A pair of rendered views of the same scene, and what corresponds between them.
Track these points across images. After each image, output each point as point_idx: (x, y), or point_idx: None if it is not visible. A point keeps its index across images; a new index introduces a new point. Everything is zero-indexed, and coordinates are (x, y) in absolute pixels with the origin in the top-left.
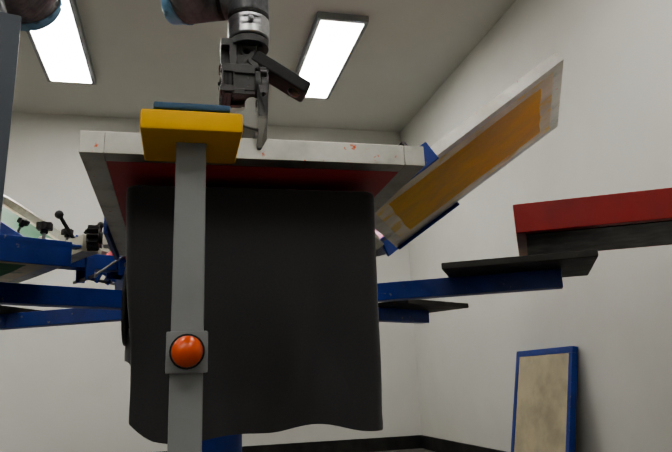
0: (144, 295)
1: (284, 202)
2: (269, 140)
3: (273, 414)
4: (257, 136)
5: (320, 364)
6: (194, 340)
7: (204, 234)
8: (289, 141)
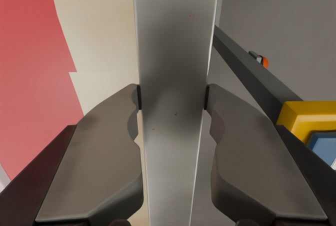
0: None
1: None
2: (207, 75)
3: None
4: (209, 112)
5: None
6: (267, 62)
7: (284, 84)
8: (216, 7)
